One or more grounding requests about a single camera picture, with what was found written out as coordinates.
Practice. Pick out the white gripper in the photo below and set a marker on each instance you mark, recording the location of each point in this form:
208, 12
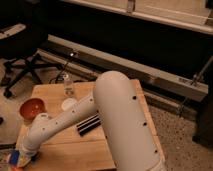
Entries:
21, 160

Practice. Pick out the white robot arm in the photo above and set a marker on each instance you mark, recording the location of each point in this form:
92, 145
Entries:
113, 98

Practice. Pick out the orange marker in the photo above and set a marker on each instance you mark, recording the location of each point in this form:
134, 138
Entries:
14, 168

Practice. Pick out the orange bowl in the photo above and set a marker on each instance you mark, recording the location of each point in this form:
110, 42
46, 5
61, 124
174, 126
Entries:
31, 108

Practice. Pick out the white paper cup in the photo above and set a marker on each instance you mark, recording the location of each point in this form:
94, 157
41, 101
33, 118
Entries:
67, 103

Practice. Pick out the black rectangular bars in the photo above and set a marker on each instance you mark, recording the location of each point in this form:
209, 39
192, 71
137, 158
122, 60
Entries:
88, 125

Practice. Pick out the clear plastic bottle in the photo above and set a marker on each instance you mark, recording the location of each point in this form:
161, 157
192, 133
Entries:
68, 85

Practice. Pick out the black office chair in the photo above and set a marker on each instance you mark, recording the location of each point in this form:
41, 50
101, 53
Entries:
20, 52

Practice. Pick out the metal rail beam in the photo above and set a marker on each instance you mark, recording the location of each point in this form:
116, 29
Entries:
167, 81

